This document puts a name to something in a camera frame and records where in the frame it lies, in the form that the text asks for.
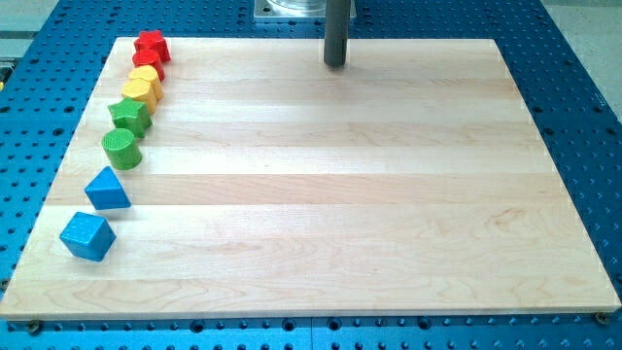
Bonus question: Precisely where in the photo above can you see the grey cylindrical robot arm rod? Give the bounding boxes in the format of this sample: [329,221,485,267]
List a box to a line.
[324,0,351,68]

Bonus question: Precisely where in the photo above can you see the yellow heart block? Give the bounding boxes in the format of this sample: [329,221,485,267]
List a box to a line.
[128,65,163,100]

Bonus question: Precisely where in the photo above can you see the green cylinder block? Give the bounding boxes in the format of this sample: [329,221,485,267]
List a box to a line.
[101,128,143,170]

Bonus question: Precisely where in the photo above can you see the yellow hexagon block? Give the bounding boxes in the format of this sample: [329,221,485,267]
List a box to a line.
[121,79,157,115]

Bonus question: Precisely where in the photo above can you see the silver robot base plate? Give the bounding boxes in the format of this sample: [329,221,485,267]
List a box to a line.
[253,0,327,23]

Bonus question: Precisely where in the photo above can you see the green star block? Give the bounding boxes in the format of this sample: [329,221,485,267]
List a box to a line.
[108,97,153,138]

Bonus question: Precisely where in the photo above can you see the blue perforated metal table plate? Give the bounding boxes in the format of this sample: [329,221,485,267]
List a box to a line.
[1,1,621,349]

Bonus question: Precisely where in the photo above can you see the red round block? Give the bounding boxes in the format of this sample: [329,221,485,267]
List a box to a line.
[132,49,165,81]

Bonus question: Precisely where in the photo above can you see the blue triangle block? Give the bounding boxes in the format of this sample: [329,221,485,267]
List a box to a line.
[85,166,131,210]

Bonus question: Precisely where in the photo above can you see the red star block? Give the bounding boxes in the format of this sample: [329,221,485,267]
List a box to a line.
[134,30,171,62]

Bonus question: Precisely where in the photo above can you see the blue cube block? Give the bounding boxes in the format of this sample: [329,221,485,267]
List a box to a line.
[59,212,117,262]

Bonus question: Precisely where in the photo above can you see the light wooden board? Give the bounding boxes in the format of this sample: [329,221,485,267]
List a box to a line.
[1,37,621,320]

